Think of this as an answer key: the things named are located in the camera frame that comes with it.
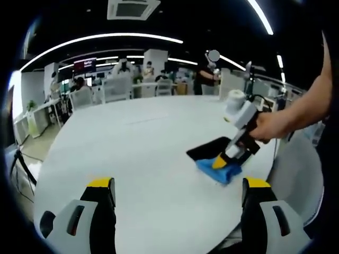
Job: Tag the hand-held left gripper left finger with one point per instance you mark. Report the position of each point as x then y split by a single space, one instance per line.
100 219

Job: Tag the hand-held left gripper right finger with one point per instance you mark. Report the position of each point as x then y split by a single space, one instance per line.
254 219

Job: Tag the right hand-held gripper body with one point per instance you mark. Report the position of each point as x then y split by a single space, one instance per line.
245 116

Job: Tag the blue cleaning cloth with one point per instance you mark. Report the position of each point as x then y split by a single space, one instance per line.
219 176

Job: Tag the black cloth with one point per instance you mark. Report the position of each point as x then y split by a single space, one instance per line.
209 149

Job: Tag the person's right hand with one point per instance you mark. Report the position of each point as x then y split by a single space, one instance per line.
272 128

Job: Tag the black desk lamp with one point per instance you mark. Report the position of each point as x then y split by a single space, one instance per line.
249 74

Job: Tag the grey chair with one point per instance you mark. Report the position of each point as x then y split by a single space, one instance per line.
296 174

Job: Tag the person's dark clothing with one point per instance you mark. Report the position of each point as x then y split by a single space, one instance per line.
329 172

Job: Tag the black tripod stand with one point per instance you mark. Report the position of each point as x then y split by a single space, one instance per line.
23 169

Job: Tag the green potted plant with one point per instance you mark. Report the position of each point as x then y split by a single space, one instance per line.
137 79
31 105

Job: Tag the white hooded garment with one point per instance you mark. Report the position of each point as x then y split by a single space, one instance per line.
121 69

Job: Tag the ceiling air vent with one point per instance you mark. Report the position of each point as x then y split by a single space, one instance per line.
133 9

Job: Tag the curved ceiling light strip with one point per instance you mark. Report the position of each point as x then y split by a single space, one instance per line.
106 39

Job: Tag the red wall screen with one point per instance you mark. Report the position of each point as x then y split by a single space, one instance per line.
84 65

